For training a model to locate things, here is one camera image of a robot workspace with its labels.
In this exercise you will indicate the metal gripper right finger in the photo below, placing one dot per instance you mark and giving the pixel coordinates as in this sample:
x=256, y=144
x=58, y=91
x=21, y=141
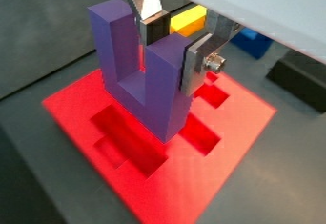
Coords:
x=203, y=54

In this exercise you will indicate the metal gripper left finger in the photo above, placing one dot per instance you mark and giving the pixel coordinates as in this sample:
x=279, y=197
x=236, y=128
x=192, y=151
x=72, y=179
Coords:
x=153, y=20

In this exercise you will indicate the purple U-shaped block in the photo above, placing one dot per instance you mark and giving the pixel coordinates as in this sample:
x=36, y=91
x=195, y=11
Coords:
x=141, y=75

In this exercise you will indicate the black angle fixture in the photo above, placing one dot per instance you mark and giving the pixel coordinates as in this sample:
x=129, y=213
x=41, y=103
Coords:
x=303, y=76

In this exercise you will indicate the red board with slots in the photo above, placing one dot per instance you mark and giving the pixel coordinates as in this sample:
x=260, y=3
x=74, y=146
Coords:
x=165, y=180

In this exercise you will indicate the yellow long bar block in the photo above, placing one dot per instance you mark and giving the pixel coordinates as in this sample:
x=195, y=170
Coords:
x=189, y=22

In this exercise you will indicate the blue U-shaped block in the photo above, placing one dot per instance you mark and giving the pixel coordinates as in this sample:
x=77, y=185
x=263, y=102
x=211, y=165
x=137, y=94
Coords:
x=253, y=42

